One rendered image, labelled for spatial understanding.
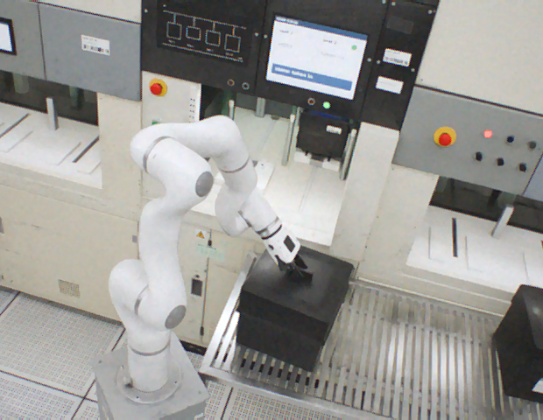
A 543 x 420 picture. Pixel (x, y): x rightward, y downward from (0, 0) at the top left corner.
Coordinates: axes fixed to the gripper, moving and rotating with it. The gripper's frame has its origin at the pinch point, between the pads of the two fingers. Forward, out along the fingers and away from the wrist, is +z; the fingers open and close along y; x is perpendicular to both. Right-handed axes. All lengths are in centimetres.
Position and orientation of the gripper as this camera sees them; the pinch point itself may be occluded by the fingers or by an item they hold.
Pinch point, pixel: (299, 269)
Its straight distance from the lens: 175.4
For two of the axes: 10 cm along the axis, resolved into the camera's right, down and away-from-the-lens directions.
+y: 3.7, -5.3, 7.7
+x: -7.5, 3.2, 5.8
